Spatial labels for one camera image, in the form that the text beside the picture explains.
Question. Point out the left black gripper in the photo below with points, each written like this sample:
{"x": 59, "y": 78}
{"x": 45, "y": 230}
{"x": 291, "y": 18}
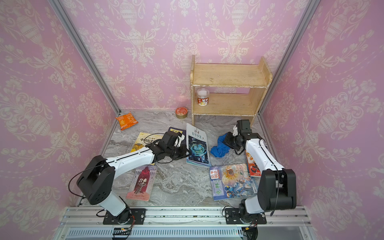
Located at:
{"x": 184, "y": 151}

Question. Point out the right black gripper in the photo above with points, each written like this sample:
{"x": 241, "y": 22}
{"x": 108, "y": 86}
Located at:
{"x": 227, "y": 140}

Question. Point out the blue cloth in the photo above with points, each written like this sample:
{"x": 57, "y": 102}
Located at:
{"x": 220, "y": 150}

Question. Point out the white science magazine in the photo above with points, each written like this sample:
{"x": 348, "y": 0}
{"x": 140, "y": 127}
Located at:
{"x": 198, "y": 147}

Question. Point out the red manga comic book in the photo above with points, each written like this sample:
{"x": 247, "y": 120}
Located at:
{"x": 254, "y": 171}

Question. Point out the colourful sunflower magazine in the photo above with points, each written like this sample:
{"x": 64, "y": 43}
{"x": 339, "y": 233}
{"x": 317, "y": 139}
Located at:
{"x": 233, "y": 181}

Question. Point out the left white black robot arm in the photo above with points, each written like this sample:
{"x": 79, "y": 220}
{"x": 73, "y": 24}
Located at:
{"x": 96, "y": 181}

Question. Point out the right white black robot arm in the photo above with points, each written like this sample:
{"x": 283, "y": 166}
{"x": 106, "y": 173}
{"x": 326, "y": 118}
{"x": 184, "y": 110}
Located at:
{"x": 277, "y": 186}

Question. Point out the yellow history picture book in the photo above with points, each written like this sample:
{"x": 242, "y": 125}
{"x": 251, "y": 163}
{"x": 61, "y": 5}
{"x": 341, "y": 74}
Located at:
{"x": 144, "y": 139}

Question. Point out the dark blue book yellow label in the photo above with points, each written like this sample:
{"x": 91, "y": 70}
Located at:
{"x": 178, "y": 131}

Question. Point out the Hamlet purple red book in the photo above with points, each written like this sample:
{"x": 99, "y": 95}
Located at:
{"x": 142, "y": 183}

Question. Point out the orange snack bag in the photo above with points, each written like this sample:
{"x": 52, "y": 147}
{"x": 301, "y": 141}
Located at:
{"x": 126, "y": 121}

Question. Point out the wooden two-tier shelf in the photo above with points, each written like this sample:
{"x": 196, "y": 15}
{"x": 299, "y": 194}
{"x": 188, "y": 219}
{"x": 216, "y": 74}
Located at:
{"x": 238, "y": 90}

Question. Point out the white red cup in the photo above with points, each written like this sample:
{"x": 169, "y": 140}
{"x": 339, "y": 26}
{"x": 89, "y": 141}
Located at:
{"x": 203, "y": 97}

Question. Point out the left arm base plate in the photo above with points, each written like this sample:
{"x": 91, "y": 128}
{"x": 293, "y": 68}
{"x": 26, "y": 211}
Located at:
{"x": 133, "y": 216}

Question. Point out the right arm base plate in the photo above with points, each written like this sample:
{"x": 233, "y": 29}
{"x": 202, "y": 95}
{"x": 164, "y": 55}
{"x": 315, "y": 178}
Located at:
{"x": 234, "y": 216}

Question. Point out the aluminium front rail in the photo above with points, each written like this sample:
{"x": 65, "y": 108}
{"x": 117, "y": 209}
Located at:
{"x": 183, "y": 223}

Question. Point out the right aluminium corner post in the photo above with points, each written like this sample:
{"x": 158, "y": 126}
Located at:
{"x": 291, "y": 48}

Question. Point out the aluminium corner post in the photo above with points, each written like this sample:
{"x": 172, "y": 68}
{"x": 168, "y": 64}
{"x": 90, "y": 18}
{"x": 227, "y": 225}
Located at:
{"x": 291, "y": 48}
{"x": 75, "y": 36}

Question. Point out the left aluminium corner post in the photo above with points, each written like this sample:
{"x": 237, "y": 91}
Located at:
{"x": 75, "y": 36}

